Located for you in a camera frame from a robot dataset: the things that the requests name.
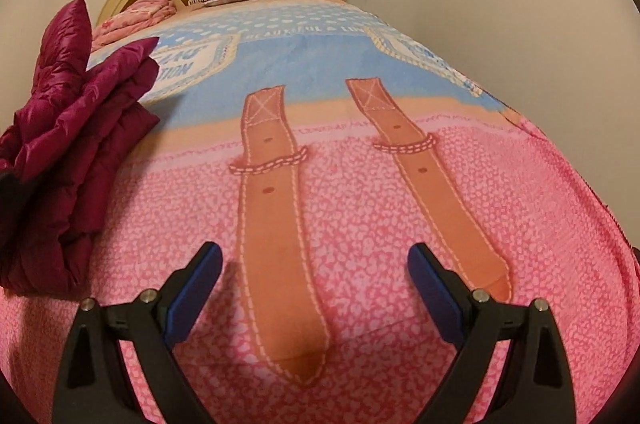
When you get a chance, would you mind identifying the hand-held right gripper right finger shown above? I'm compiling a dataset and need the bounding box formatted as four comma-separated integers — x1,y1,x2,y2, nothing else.
407,243,576,424

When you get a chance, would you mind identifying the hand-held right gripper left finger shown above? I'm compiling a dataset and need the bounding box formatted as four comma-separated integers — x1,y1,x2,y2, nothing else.
51,241,223,424

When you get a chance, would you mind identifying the maroon puffer jacket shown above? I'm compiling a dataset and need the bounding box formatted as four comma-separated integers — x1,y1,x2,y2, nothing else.
0,0,162,296

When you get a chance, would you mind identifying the pink and blue printed blanket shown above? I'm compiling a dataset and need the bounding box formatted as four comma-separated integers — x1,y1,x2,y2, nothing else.
0,0,640,424

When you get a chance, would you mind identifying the pink folded quilt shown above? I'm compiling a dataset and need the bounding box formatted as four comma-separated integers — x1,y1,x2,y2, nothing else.
91,0,177,50

